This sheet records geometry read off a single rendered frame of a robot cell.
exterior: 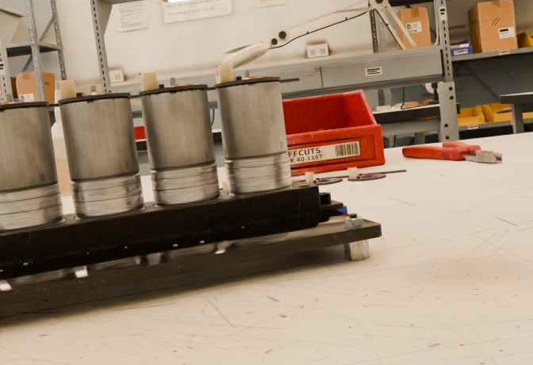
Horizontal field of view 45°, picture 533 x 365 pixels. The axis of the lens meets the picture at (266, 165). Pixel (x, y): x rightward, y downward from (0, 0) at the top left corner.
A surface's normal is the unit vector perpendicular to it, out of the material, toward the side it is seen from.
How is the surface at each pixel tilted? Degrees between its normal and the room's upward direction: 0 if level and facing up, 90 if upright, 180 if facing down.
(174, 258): 0
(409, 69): 90
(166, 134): 90
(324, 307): 0
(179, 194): 90
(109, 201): 90
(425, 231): 0
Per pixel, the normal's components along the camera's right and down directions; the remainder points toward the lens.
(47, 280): -0.12, -0.99
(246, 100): -0.11, 0.09
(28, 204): 0.47, 0.01
